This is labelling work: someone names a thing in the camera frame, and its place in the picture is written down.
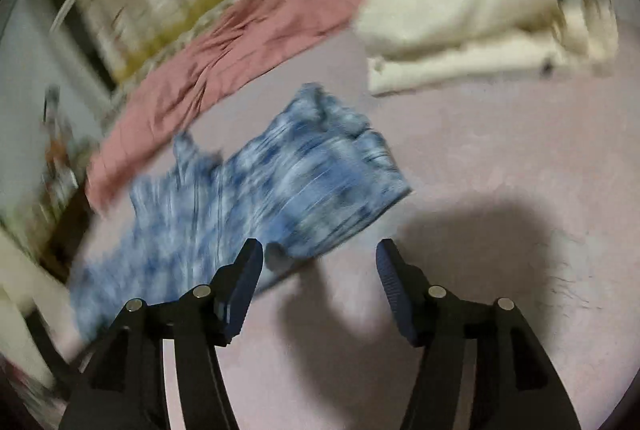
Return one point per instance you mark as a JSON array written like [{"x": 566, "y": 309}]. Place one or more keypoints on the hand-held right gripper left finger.
[{"x": 244, "y": 295}]

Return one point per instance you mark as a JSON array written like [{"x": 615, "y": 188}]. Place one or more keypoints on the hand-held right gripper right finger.
[{"x": 395, "y": 295}]

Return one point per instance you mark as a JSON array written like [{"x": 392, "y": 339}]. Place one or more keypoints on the blue plaid shirt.
[{"x": 275, "y": 180}]

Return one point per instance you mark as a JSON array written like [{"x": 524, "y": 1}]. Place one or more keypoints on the white garment with black print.
[{"x": 475, "y": 10}]

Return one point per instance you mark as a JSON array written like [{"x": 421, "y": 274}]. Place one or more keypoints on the wooden desk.
[{"x": 70, "y": 235}]

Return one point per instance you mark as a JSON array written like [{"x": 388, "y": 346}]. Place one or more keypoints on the white drawer cabinet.
[{"x": 20, "y": 300}]

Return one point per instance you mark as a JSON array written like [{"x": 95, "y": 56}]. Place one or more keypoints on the pink checked quilt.
[{"x": 275, "y": 25}]

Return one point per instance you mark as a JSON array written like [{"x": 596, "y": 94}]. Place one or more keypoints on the white framed window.
[{"x": 85, "y": 35}]

